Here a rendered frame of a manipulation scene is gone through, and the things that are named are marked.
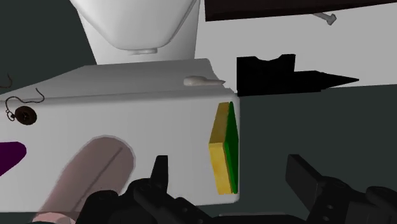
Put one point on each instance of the yellow and green sponge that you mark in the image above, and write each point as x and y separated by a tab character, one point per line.
220	161

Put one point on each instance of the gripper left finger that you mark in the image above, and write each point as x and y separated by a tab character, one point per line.
149	204

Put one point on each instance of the dark purple flat object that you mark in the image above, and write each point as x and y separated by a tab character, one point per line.
11	153

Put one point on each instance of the pale pink cylinder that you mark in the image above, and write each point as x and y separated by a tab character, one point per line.
93	173

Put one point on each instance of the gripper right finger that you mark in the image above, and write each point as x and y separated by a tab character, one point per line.
335	198

